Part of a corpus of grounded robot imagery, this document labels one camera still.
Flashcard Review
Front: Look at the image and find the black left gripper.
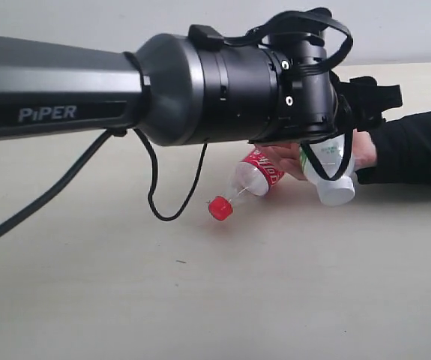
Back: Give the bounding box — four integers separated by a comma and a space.
330, 71, 403, 132

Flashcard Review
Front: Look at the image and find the green-label white-cap bottle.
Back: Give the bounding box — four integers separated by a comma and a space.
299, 135, 355, 206

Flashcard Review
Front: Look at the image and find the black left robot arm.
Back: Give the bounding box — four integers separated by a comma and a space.
0, 22, 403, 146

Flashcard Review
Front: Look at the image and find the black sleeved forearm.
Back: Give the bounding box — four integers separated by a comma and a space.
356, 111, 431, 186

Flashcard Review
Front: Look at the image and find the clear red-label cola bottle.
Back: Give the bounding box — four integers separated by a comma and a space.
208, 148, 285, 221

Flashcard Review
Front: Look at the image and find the open human hand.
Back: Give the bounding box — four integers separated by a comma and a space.
259, 129, 378, 182

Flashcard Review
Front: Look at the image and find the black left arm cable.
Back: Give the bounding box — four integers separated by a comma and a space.
0, 9, 355, 256

